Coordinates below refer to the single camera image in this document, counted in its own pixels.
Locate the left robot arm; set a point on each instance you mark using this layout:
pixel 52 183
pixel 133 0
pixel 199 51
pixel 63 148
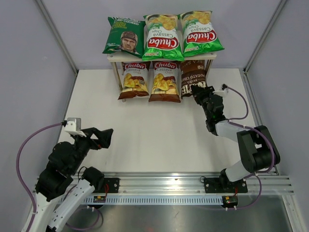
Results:
pixel 64 162

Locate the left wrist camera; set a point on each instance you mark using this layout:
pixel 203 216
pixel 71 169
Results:
pixel 73 127

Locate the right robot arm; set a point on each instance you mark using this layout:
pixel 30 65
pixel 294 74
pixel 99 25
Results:
pixel 258 152

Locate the dark brown sea salt bag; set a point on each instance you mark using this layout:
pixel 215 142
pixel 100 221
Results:
pixel 192 73

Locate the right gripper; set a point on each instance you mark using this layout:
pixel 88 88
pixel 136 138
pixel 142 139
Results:
pixel 200 92

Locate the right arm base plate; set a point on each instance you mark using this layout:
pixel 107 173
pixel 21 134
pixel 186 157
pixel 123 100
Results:
pixel 215 185

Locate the green Chuba bag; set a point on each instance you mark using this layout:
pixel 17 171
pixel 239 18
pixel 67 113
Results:
pixel 199 36
pixel 162 40

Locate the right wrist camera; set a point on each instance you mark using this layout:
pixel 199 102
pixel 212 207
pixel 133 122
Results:
pixel 223 91

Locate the dark green portrait chips bag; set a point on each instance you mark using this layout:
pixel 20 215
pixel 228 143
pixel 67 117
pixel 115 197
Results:
pixel 126 35

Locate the brown Chuba bag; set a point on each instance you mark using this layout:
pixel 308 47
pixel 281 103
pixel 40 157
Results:
pixel 165 81
pixel 135 80

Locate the slotted cable duct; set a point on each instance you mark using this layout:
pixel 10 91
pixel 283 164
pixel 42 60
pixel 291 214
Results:
pixel 152 200

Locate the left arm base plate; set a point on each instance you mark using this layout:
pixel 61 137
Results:
pixel 111 185

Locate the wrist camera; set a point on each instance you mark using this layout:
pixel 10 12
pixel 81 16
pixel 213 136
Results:
pixel 73 127
pixel 223 91

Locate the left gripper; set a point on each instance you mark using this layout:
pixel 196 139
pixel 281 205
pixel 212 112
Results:
pixel 104 137

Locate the aluminium mounting rail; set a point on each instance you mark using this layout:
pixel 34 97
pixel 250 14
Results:
pixel 188 183

